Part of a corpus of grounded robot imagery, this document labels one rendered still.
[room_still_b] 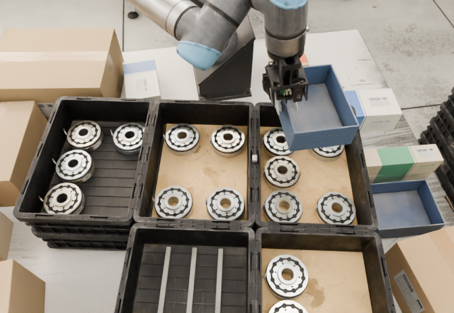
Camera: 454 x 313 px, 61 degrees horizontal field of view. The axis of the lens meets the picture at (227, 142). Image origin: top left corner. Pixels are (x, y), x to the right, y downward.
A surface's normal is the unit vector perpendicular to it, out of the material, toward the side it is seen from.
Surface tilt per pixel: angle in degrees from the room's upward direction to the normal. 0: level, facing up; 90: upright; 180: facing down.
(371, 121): 90
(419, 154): 0
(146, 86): 0
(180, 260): 0
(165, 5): 34
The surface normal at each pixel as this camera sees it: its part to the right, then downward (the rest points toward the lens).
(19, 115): 0.00, -0.58
